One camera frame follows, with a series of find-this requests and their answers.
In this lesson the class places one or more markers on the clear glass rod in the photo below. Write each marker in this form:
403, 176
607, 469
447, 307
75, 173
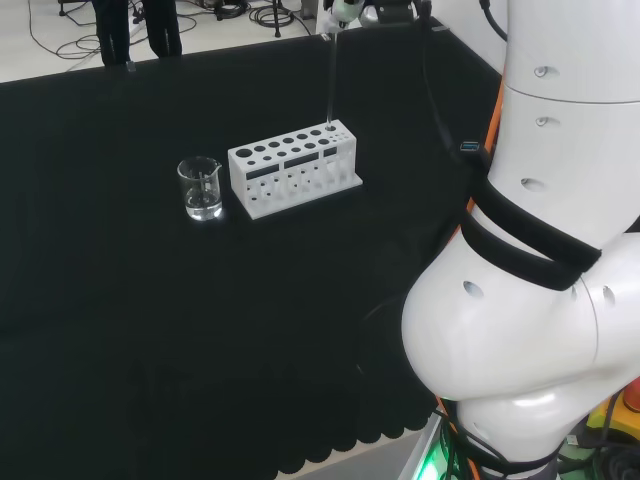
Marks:
332, 80

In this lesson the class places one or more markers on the black bench cloth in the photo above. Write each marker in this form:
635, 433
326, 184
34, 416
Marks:
200, 300

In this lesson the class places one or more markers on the clear glass beaker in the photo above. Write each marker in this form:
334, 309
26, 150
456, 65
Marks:
200, 192

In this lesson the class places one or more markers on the black stand base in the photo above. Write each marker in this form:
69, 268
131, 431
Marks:
274, 15

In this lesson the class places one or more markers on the yellow stop button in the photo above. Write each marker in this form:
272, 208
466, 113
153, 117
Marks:
617, 405

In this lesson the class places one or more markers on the white test tube rack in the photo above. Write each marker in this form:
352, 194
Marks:
295, 170

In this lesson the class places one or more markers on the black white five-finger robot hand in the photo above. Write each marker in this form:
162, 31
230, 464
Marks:
395, 11

